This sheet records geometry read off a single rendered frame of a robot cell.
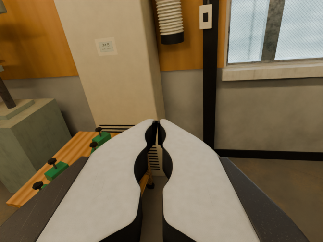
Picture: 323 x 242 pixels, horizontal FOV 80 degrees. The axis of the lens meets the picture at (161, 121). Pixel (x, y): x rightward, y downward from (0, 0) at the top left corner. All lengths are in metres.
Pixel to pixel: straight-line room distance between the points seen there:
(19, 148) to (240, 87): 1.69
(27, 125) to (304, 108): 2.08
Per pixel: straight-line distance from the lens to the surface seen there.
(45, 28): 1.90
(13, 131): 1.68
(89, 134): 1.56
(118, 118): 1.51
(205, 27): 1.38
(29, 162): 1.81
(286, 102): 1.76
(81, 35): 1.40
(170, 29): 1.32
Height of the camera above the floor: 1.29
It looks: 30 degrees down
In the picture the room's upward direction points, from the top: 7 degrees counter-clockwise
